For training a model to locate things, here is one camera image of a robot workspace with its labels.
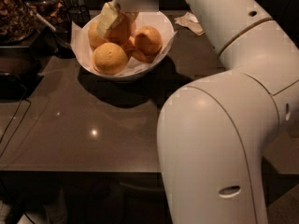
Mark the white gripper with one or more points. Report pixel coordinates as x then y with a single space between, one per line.
131 8

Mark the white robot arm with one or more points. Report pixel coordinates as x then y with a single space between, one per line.
212 132

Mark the white bowl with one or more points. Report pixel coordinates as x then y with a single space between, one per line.
162 22

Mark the white paper bowl liner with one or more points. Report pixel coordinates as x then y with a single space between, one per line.
80 48

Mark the crumpled brown paper napkin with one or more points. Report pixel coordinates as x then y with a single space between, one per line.
189 21

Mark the glass jar of nuts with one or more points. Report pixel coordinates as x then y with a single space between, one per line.
16 21

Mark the black appliance on left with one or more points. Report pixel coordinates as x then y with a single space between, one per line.
19 69

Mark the black wire cup holder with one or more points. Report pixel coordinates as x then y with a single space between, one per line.
78 15

